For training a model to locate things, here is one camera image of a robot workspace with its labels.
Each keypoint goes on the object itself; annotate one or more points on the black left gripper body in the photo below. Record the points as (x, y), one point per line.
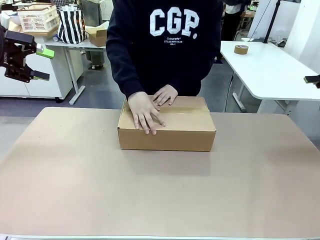
(6, 58)

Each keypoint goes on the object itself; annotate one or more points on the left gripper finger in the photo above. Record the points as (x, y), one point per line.
(45, 53)
(40, 76)

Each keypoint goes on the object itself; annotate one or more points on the brown packing tape roll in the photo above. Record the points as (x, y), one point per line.
(241, 51)

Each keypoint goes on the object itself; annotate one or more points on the brown cardboard shipping box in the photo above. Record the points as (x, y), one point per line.
(175, 132)

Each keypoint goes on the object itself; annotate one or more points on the background person dark clothes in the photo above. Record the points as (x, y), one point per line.
(231, 25)

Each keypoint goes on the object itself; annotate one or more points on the white board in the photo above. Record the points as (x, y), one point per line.
(260, 17)

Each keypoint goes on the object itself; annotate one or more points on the black stand pole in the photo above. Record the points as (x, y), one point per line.
(272, 21)

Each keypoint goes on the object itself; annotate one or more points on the light wooden board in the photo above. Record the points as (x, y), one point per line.
(45, 34)

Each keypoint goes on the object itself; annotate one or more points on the person's right forearm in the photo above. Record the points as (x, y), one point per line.
(125, 77)

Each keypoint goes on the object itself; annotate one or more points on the black white striped bag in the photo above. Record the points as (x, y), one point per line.
(71, 27)

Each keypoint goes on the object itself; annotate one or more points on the background person grey trousers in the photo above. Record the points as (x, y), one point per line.
(96, 50)

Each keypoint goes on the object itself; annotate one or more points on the small blue object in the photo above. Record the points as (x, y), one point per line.
(56, 38)

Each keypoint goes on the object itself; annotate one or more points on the white partition panel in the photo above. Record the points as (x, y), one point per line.
(307, 25)

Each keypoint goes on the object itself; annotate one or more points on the person's left hand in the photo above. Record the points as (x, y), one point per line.
(166, 95)

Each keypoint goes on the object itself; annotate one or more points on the white plastic basket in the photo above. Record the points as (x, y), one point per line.
(37, 21)

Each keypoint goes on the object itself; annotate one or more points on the white bowl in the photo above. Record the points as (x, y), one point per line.
(15, 20)

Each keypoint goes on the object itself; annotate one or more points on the white drawer cabinet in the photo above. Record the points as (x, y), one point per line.
(57, 75)

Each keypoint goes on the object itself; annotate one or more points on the person's right hand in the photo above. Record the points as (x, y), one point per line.
(143, 110)

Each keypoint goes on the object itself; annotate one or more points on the white desk with legs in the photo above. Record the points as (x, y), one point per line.
(65, 43)

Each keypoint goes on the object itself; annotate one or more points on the person in dark sweatshirt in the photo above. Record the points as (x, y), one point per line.
(175, 62)

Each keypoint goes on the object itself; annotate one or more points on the small open cardboard box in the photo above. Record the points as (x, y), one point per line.
(97, 38)

